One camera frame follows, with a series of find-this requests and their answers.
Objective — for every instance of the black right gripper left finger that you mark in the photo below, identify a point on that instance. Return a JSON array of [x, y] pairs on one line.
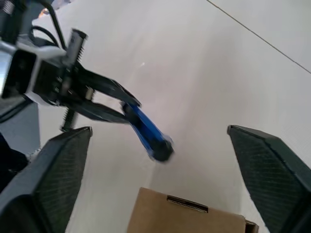
[[48, 184]]

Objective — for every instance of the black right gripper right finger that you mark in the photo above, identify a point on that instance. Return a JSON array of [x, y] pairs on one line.
[[274, 179]]

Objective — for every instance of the blue box cutter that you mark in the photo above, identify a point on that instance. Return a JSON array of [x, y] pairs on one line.
[[145, 126]]

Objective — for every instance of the dark blue object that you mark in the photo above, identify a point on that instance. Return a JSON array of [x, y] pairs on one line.
[[9, 160]]

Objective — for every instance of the brown cardboard box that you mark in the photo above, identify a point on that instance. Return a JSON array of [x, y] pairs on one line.
[[170, 218]]

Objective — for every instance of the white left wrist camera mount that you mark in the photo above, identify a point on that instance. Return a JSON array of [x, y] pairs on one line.
[[48, 51]]

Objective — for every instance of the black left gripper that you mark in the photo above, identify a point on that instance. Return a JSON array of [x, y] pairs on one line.
[[52, 80]]

